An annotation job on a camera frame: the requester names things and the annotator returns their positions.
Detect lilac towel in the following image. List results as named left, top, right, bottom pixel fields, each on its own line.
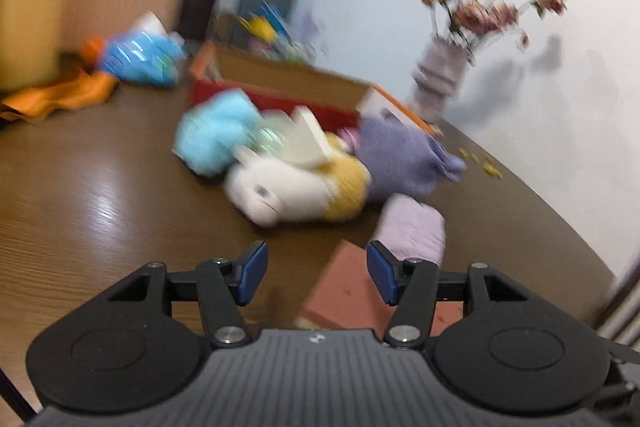
left=371, top=194, right=446, bottom=265

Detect purple knitted cloth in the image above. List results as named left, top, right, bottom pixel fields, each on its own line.
left=356, top=116, right=466, bottom=202

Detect blue fluffy plush toy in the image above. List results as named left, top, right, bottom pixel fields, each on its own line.
left=172, top=89, right=260, bottom=178

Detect yellow crumbs on table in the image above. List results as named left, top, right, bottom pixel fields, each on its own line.
left=458, top=147, right=503, bottom=179

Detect red cardboard box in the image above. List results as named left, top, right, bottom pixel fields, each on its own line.
left=188, top=41, right=437, bottom=136

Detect pinkish ceramic vase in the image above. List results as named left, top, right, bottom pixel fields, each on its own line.
left=409, top=37, right=470, bottom=124

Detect orange cloth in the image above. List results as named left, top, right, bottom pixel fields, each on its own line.
left=0, top=37, right=121, bottom=122

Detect blue tissue packet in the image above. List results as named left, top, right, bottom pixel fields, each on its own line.
left=96, top=11, right=186, bottom=88

